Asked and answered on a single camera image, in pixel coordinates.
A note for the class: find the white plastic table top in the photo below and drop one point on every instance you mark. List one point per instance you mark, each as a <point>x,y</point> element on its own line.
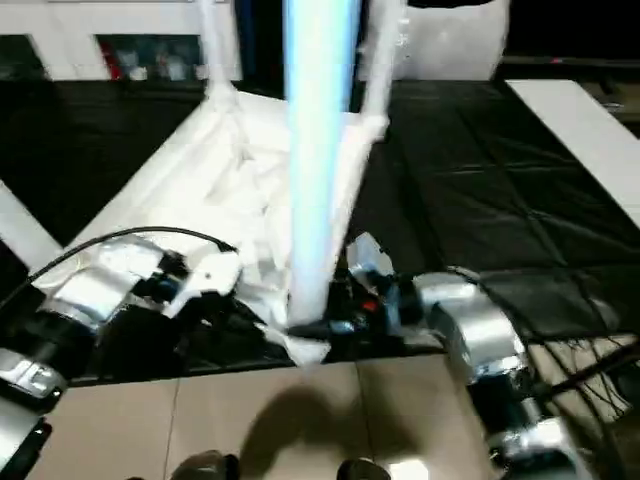
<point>200,190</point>

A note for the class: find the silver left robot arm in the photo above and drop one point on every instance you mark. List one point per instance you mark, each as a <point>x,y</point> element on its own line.
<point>80,310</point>

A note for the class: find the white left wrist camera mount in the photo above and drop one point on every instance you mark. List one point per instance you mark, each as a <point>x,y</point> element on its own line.
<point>205,275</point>

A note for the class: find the black work mat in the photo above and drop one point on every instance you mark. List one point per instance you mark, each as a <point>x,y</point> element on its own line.
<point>480,180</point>

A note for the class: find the black cabinet with gold label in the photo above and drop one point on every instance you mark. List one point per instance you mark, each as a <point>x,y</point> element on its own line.
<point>265,40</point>

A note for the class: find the black stand leg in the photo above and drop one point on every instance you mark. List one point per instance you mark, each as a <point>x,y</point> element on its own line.
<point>590,375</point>

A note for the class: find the flat white board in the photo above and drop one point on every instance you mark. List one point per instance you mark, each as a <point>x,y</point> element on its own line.
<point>590,135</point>

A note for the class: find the white cabinet with glass doors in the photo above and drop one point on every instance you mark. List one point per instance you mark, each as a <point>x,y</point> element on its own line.
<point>100,35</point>

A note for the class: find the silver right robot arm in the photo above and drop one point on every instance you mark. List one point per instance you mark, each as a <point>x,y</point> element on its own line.
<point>480,350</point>

